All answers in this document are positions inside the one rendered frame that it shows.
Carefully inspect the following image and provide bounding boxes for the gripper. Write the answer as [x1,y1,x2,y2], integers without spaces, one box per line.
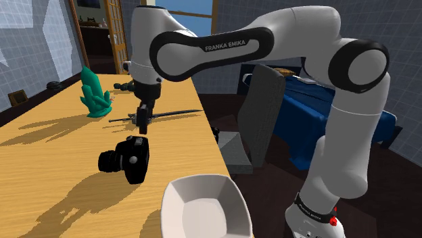
[133,79,164,135]

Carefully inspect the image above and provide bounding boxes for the black sword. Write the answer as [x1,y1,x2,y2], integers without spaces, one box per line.
[108,109,204,124]

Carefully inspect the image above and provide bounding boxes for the dark green toy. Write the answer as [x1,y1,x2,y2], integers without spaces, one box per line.
[113,80,136,93]

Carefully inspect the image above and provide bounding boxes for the green crystal figure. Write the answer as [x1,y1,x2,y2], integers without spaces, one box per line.
[79,65,113,119]

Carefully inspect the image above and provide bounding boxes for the wooden door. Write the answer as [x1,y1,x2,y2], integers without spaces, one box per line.
[103,0,130,75]

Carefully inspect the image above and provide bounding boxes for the black round object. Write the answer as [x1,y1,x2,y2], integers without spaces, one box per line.
[46,80,64,92]

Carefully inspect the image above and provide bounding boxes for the wooden table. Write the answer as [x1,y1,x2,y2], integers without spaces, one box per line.
[0,73,231,238]

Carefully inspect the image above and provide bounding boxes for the white square bowl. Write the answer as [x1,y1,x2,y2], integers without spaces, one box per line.
[160,173,254,238]

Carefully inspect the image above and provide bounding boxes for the grey chair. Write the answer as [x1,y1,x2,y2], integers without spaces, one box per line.
[216,64,287,175]

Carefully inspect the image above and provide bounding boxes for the bed with blue cover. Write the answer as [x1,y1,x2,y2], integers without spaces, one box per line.
[237,64,404,171]

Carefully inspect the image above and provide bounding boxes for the black camera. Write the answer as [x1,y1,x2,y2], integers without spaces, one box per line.
[97,135,151,185]

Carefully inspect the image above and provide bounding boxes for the window with wooden frame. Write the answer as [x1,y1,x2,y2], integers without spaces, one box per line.
[141,0,219,37]

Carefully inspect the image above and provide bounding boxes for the small brown picture frame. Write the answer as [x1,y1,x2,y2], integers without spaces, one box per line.
[7,89,29,108]

